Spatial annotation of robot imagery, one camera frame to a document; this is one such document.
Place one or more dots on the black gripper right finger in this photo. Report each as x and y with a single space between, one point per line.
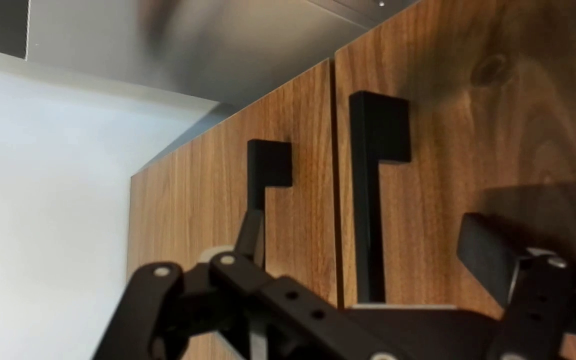
495 257

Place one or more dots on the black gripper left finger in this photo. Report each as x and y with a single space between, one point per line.
251 241

